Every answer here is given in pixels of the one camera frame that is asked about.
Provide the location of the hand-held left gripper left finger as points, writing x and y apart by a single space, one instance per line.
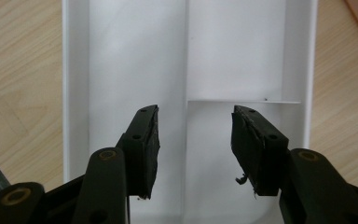
138 155

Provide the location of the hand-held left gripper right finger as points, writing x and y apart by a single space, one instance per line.
254 155

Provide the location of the white divided tray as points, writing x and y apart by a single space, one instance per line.
136 62

